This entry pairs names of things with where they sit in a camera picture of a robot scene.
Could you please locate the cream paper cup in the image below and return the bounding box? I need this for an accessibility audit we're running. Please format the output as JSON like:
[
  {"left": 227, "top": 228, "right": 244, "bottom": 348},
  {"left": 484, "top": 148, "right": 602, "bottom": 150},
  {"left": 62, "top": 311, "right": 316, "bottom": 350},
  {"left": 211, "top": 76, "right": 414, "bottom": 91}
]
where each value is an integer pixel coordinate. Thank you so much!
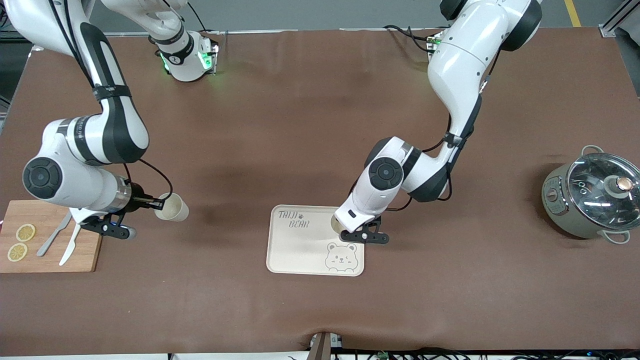
[{"left": 154, "top": 192, "right": 190, "bottom": 223}]

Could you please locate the cream bear print tray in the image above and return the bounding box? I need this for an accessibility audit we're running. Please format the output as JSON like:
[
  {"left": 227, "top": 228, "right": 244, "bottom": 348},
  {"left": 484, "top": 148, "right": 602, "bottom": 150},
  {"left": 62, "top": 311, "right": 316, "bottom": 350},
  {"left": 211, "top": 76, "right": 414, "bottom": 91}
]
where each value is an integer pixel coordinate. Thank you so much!
[{"left": 266, "top": 204, "right": 366, "bottom": 277}]

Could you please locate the white plastic knife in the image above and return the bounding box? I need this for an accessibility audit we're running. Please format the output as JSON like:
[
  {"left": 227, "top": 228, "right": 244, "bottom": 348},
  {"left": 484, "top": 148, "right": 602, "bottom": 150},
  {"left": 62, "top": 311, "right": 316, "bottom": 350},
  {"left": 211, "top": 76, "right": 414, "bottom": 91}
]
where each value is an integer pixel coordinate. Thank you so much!
[{"left": 59, "top": 222, "right": 83, "bottom": 267}]

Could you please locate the grey plastic knife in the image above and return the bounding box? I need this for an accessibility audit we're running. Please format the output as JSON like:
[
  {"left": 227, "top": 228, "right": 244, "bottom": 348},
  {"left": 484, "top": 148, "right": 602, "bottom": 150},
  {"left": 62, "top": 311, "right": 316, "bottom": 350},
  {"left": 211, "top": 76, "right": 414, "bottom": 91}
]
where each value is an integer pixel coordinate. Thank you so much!
[{"left": 36, "top": 212, "right": 73, "bottom": 258}]

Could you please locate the bamboo cutting board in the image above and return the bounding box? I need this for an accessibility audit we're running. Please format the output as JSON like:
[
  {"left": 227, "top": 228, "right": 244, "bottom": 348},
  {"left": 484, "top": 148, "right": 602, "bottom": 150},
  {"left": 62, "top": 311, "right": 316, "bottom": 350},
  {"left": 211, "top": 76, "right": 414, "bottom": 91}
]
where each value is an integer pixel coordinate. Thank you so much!
[{"left": 0, "top": 200, "right": 103, "bottom": 274}]

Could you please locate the grey green cooking pot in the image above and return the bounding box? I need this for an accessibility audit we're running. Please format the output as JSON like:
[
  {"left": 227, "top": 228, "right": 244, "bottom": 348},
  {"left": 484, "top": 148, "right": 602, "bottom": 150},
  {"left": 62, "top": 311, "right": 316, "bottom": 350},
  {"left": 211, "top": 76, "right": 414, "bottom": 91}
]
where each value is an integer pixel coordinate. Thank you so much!
[{"left": 541, "top": 145, "right": 632, "bottom": 245}]

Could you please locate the glass pot lid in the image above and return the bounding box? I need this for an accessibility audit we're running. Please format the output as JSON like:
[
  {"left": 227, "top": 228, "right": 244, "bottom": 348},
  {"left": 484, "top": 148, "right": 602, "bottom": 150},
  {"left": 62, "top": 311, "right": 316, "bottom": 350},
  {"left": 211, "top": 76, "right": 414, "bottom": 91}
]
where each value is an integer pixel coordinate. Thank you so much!
[{"left": 567, "top": 152, "right": 640, "bottom": 232}]

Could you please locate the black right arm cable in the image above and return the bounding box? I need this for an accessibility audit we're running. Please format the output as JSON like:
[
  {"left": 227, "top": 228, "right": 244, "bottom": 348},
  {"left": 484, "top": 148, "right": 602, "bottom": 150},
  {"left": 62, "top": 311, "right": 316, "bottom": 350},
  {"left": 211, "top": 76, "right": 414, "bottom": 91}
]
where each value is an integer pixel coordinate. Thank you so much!
[{"left": 47, "top": 0, "right": 174, "bottom": 211}]

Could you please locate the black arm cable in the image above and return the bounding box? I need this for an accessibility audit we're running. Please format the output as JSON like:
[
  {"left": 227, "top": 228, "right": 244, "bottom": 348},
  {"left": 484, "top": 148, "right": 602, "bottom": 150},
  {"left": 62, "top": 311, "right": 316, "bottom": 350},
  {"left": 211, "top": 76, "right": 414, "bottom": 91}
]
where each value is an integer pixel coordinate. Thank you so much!
[
  {"left": 347, "top": 50, "right": 488, "bottom": 213},
  {"left": 47, "top": 0, "right": 174, "bottom": 211}
]

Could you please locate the black base cable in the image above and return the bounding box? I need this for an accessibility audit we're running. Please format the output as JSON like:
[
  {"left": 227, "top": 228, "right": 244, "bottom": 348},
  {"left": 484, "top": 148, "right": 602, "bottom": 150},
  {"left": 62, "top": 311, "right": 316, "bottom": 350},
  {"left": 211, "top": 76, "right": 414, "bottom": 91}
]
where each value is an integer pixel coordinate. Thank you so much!
[
  {"left": 187, "top": 1, "right": 208, "bottom": 32},
  {"left": 382, "top": 24, "right": 441, "bottom": 53}
]

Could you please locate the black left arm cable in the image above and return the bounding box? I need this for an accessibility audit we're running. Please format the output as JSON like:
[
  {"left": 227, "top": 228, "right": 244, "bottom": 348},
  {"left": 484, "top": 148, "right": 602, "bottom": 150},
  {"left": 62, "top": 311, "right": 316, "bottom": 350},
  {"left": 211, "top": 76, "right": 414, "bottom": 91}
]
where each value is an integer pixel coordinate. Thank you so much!
[{"left": 347, "top": 50, "right": 488, "bottom": 213}]

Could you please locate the aluminium frame profile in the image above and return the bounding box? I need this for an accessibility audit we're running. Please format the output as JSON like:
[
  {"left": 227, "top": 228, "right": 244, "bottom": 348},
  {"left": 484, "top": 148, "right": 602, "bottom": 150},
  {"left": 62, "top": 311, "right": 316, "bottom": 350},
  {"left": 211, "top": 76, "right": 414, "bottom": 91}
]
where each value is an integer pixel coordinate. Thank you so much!
[{"left": 599, "top": 0, "right": 640, "bottom": 38}]

